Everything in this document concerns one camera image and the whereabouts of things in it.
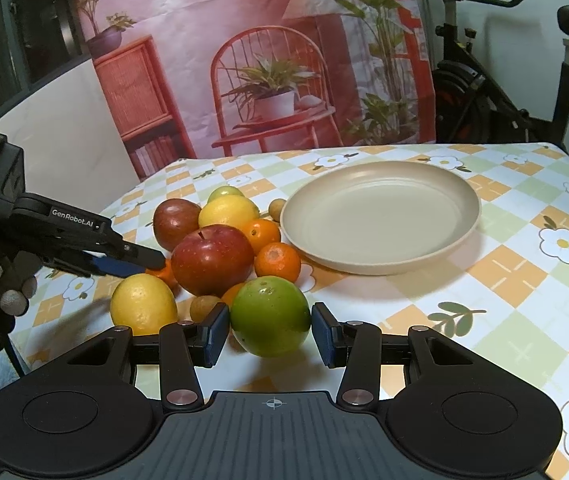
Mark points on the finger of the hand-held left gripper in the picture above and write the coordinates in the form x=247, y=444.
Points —
x=139, y=255
x=109, y=266

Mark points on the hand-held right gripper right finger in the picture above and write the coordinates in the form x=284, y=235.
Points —
x=322, y=335

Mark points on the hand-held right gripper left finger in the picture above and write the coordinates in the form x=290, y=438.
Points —
x=218, y=334

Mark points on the small brown longan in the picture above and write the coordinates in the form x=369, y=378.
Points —
x=277, y=210
x=203, y=307

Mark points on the dark speckled red apple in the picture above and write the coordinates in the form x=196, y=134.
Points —
x=174, y=222

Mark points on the yellow lemon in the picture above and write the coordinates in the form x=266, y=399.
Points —
x=142, y=305
x=227, y=212

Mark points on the large green round fruit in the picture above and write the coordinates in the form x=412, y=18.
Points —
x=269, y=315

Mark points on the bright red apple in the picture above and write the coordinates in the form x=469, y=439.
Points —
x=212, y=262

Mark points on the rough orange mandarin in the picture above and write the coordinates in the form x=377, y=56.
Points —
x=278, y=261

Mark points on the smooth orange mandarin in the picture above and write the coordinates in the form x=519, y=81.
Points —
x=263, y=234

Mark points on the beige round plate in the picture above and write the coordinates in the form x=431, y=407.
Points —
x=379, y=210

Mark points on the person's left hand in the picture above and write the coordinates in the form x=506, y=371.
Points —
x=12, y=300

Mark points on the small green round fruit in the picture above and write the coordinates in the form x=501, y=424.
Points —
x=227, y=192

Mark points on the checked floral tablecloth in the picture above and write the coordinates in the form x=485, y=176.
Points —
x=514, y=285

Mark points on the dark glass window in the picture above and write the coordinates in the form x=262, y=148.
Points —
x=24, y=20

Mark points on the printed pink backdrop cloth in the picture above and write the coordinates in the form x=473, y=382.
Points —
x=189, y=35

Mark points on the black exercise bike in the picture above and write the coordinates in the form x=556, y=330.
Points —
x=464, y=100

